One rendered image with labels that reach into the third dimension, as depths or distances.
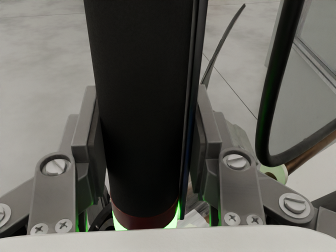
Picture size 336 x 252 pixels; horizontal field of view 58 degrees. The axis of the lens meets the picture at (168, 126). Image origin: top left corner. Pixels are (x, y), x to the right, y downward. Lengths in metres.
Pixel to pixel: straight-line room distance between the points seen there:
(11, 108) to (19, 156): 0.65
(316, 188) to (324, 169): 0.04
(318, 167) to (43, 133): 2.23
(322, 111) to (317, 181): 0.83
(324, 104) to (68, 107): 2.08
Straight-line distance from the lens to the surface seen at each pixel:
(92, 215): 0.71
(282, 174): 0.27
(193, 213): 0.24
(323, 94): 1.37
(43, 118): 2.72
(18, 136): 2.61
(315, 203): 0.32
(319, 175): 0.57
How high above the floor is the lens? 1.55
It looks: 39 degrees down
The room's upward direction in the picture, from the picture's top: 2 degrees clockwise
